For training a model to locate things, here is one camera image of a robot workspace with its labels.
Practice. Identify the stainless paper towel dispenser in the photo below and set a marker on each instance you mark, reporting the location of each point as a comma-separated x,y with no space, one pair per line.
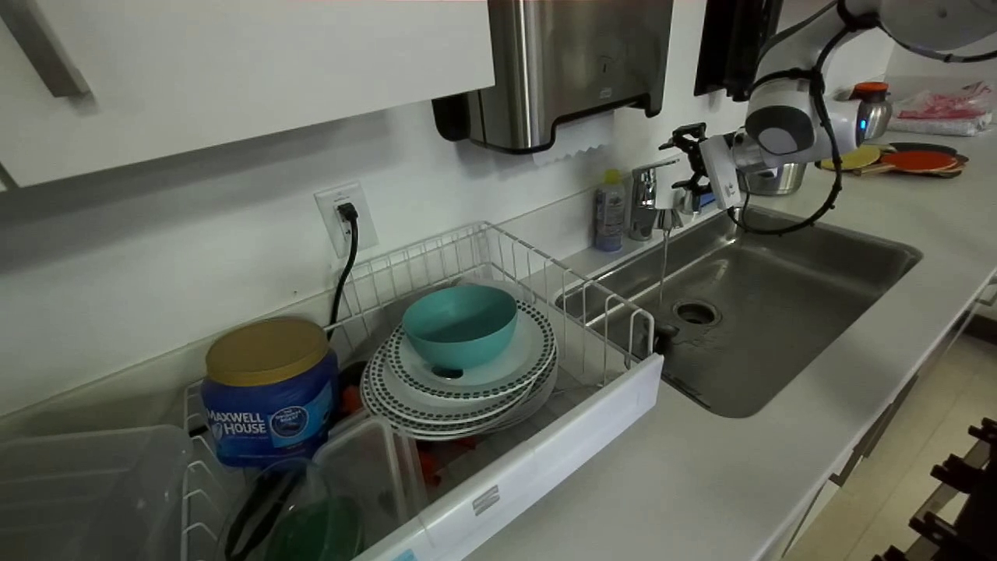
562,63

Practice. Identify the white wall outlet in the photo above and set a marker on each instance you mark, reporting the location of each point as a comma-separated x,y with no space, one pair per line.
334,221

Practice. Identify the chrome side sprayer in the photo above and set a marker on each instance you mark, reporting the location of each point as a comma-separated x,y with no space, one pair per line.
687,208

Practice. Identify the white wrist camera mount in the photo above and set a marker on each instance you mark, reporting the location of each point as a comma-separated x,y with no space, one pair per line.
722,171

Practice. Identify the stainless steel sink basin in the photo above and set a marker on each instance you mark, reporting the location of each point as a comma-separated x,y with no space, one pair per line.
788,311

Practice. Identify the red plate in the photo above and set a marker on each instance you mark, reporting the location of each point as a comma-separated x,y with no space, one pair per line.
922,159

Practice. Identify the black-patterned rim plate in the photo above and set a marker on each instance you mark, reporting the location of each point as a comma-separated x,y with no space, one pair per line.
400,391
416,424

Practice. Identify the pale plain plate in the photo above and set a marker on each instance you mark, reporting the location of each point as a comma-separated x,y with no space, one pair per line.
524,360

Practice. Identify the large clear plastic container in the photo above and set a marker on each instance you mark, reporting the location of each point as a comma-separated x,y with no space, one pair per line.
81,500

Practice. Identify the white upper cabinet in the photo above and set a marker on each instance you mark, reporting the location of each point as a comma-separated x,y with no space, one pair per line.
261,63

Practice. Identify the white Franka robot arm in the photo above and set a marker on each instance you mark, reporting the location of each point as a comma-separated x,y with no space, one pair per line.
781,130

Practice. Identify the soap bottle with yellow cap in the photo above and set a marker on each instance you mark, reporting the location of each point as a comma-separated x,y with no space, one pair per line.
611,214

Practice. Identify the chrome faucet tap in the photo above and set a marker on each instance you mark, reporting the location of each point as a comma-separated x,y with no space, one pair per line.
648,190

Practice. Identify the black wall-mounted panel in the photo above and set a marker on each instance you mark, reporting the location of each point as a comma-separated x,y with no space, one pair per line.
732,41

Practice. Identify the sink drain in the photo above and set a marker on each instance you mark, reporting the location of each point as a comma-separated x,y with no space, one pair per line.
697,311

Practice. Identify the small clear plastic container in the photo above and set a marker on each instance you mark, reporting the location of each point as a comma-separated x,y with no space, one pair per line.
374,478

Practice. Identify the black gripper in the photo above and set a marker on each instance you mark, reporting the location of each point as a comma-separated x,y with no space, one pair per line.
741,151

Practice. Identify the blue coffee canister yellow lid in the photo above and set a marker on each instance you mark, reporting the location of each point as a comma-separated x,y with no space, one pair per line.
268,407

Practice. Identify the black metal frame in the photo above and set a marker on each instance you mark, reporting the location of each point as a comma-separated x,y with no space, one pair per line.
953,500

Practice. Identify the teal bowl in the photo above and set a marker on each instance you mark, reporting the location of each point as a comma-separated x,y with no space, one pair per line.
463,323

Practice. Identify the pink plastic bag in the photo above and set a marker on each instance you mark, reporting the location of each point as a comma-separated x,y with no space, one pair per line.
951,109

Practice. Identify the green bowl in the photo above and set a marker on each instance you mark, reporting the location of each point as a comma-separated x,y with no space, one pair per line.
313,534

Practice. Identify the yellow plate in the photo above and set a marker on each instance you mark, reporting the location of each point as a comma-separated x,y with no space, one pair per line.
862,159

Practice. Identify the small blue object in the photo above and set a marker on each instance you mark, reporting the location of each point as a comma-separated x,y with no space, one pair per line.
705,199

